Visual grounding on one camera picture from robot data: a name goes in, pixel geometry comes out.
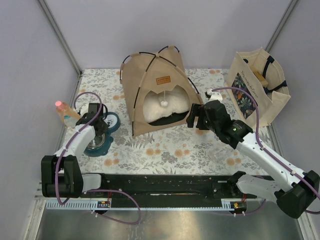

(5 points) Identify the wooden block in bag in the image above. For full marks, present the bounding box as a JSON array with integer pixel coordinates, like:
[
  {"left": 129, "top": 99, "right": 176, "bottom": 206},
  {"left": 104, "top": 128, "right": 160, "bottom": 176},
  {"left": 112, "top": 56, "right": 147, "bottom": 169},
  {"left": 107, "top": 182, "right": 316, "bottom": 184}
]
[{"left": 250, "top": 65, "right": 268, "bottom": 88}]

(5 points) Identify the teal double pet bowl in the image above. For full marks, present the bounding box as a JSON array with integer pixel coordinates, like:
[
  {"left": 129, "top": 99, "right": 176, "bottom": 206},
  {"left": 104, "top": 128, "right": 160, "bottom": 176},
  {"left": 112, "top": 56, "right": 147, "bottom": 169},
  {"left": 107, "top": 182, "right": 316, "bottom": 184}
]
[{"left": 84, "top": 112, "right": 121, "bottom": 157}]

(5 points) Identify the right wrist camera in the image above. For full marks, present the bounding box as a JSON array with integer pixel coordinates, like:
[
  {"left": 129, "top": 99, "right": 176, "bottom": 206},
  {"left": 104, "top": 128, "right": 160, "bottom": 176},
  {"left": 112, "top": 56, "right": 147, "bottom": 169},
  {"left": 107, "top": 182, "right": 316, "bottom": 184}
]
[{"left": 204, "top": 91, "right": 223, "bottom": 102}]

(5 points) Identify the floral patterned table mat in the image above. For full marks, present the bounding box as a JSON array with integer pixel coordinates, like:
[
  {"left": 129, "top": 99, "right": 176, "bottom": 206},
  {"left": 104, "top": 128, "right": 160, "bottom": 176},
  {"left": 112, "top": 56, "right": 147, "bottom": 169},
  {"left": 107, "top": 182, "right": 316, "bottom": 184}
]
[{"left": 76, "top": 69, "right": 265, "bottom": 175}]

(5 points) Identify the pink capped plastic bottle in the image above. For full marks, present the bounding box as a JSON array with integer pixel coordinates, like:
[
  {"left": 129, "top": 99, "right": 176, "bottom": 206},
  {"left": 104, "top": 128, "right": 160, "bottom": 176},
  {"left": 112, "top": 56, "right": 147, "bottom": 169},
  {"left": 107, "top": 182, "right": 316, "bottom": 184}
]
[{"left": 55, "top": 101, "right": 81, "bottom": 128}]

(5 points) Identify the beige fabric pet tent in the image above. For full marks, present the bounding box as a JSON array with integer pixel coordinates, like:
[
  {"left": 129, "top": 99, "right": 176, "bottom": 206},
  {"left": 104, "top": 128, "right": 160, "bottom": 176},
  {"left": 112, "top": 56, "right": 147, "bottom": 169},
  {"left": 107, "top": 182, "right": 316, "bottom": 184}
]
[{"left": 119, "top": 44, "right": 205, "bottom": 140}]

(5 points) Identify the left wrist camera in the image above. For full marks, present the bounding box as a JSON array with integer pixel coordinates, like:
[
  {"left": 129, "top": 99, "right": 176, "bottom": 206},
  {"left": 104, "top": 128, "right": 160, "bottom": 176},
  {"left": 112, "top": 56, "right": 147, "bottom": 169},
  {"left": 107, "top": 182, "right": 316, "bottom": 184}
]
[{"left": 77, "top": 103, "right": 89, "bottom": 116}]

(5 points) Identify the white slotted cable duct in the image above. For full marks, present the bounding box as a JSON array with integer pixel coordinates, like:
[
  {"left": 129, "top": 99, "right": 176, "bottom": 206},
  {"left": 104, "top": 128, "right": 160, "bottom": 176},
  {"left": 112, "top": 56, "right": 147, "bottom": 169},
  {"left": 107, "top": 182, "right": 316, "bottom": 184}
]
[{"left": 45, "top": 195, "right": 236, "bottom": 211}]

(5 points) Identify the cream floral tote bag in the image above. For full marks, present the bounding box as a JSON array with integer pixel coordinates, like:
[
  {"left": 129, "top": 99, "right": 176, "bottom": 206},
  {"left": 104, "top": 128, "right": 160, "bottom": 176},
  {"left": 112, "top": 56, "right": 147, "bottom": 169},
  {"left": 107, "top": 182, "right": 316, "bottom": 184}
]
[{"left": 224, "top": 48, "right": 291, "bottom": 128}]

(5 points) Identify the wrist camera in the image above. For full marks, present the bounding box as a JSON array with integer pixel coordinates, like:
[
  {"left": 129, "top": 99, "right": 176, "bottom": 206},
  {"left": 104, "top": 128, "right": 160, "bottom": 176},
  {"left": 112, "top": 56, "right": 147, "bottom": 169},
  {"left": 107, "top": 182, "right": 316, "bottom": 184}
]
[
  {"left": 204, "top": 91, "right": 223, "bottom": 102},
  {"left": 77, "top": 103, "right": 89, "bottom": 116}
]

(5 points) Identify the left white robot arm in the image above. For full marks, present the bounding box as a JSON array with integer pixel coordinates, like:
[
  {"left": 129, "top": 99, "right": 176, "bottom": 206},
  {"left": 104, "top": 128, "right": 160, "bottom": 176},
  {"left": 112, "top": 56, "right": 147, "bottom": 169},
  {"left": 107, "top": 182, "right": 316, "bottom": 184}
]
[{"left": 41, "top": 103, "right": 109, "bottom": 198}]

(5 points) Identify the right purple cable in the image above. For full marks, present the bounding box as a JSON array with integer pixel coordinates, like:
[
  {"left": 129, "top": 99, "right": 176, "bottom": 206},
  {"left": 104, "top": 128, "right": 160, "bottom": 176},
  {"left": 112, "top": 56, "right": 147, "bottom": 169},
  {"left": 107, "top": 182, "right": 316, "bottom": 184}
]
[{"left": 212, "top": 86, "right": 320, "bottom": 217}]

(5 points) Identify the black tent pole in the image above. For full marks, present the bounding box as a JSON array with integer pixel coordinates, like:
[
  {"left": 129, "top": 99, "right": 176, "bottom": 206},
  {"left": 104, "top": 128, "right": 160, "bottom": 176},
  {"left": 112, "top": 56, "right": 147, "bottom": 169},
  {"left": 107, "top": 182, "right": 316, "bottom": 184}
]
[
  {"left": 121, "top": 45, "right": 184, "bottom": 138},
  {"left": 119, "top": 51, "right": 205, "bottom": 113}
]

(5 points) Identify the white fluffy cushion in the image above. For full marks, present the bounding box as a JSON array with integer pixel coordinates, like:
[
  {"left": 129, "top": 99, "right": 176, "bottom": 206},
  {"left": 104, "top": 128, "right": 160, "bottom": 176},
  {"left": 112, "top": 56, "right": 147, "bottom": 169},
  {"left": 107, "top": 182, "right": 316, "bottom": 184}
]
[{"left": 143, "top": 85, "right": 190, "bottom": 123}]

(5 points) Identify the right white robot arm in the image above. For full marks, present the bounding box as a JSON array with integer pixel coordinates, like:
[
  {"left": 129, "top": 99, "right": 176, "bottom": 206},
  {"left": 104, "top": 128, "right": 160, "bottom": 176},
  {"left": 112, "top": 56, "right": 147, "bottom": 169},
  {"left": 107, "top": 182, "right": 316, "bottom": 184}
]
[{"left": 186, "top": 100, "right": 320, "bottom": 219}]

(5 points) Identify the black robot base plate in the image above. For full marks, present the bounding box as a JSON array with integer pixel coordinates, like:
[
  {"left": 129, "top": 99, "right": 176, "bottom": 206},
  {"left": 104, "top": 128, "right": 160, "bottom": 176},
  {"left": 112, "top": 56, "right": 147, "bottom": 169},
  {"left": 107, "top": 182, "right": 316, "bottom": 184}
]
[{"left": 86, "top": 174, "right": 243, "bottom": 205}]

